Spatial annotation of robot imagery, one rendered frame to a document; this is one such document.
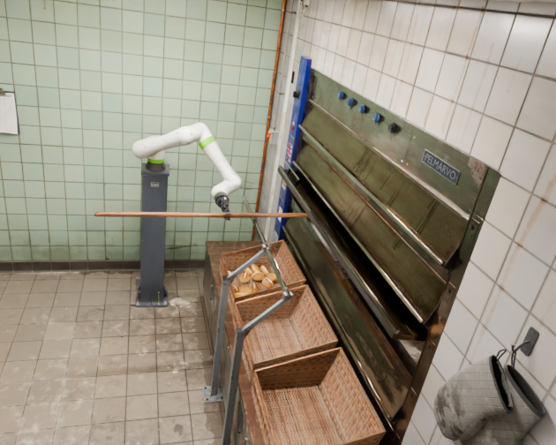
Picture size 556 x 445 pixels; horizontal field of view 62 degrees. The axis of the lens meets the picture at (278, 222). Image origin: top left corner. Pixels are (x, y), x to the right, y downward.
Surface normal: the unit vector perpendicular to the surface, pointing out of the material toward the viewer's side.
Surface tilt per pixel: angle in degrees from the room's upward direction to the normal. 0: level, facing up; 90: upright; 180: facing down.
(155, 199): 90
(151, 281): 90
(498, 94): 90
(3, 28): 90
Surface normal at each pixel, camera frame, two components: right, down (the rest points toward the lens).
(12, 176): 0.25, 0.46
